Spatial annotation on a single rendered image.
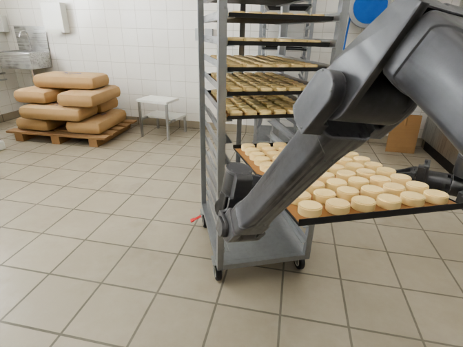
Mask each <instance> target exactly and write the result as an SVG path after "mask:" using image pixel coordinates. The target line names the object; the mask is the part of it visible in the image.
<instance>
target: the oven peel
mask: <svg viewBox="0 0 463 347"><path fill-rule="evenodd" d="M421 121H422V116H421V115H409V116H408V117H407V118H406V119H404V120H403V121H402V122H401V123H400V124H399V125H398V126H397V127H395V128H394V129H393V130H392V131H390V132H389V135H388V138H387V145H386V149H385V151H390V152H399V153H408V154H414V151H415V146H416V143H417V139H418V134H419V130H420V125H421Z"/></svg>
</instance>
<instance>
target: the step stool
mask: <svg viewBox="0 0 463 347"><path fill-rule="evenodd" d="M175 101H179V98H175V97H167V96H153V95H149V96H145V97H143V98H138V99H136V102H138V115H139V122H140V129H141V137H144V133H143V120H145V119H146V118H149V117H150V118H156V125H157V129H159V128H160V126H159V119H160V118H162V119H166V130H167V140H170V136H169V124H171V123H173V122H175V121H177V120H179V119H181V118H183V122H184V132H186V131H187V124H186V115H187V114H183V113H176V112H169V111H168V104H170V103H173V102H175ZM141 102H142V103H154V104H161V105H165V112H164V111H158V110H156V111H154V112H151V113H148V114H146V115H145V116H144V117H142V111H141ZM169 120H170V121H169Z"/></svg>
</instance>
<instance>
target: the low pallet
mask: <svg viewBox="0 0 463 347"><path fill-rule="evenodd" d="M135 122H137V120H129V119H125V120H124V121H122V122H120V123H119V124H117V125H115V126H113V127H111V128H110V129H108V130H106V131H105V132H103V133H101V134H81V133H72V132H69V131H68V130H67V129H66V124H64V125H62V126H60V127H57V128H54V129H51V130H50V131H40V130H30V129H20V128H13V129H9V130H7V131H6V133H13V134H14V135H15V138H16V141H23V142H24V141H27V140H29V139H31V138H34V137H36V136H50V137H51V141H52V144H58V145H60V144H62V143H64V142H66V141H68V140H70V139H72V138H84V139H88V142H89V146H90V147H99V146H101V145H102V144H104V143H106V142H107V141H109V140H111V139H113V138H114V137H116V136H118V135H119V134H121V133H123V132H124V131H126V130H128V129H129V128H131V127H130V125H131V124H134V123H135Z"/></svg>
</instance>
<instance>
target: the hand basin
mask: <svg viewBox="0 0 463 347"><path fill-rule="evenodd" d="M39 4H40V8H41V14H42V18H43V24H44V26H19V25H14V31H15V35H16V38H17V43H18V46H19V50H11V51H2V52H0V64H1V68H6V69H20V70H30V74H31V77H32V83H33V86H35V84H34V82H33V76H34V71H33V70H37V69H43V68H48V67H52V61H51V58H50V50H49V46H48V40H47V36H46V32H47V33H48V34H63V33H70V27H69V23H68V16H67V12H66V7H65V3H63V2H39ZM9 31H10V30H9V27H8V22H7V19H6V16H5V15H0V32H9Z"/></svg>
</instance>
